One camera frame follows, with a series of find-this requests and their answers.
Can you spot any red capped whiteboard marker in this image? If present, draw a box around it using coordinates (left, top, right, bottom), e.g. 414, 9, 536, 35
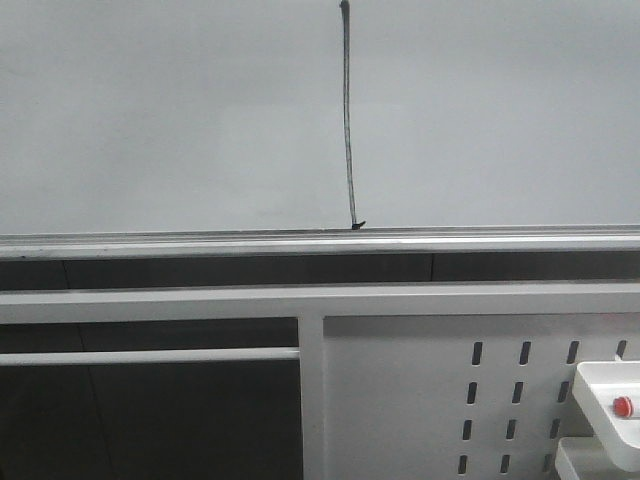
612, 396, 640, 419

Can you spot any grey metal pegboard stand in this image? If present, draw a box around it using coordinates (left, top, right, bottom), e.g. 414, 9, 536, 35
1, 282, 639, 479

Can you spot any white plastic marker tray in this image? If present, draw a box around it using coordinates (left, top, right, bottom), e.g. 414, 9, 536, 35
572, 361, 639, 473

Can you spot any lower white plastic tray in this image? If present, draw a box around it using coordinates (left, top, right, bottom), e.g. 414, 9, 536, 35
555, 437, 625, 480

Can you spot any white whiteboard with aluminium frame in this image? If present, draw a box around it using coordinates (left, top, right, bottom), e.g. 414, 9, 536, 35
1, 1, 639, 259

